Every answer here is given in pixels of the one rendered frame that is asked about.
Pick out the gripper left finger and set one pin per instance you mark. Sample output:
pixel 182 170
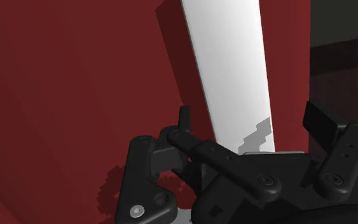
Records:
pixel 140 186

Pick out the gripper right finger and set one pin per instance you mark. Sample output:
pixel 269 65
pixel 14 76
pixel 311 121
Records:
pixel 343 161

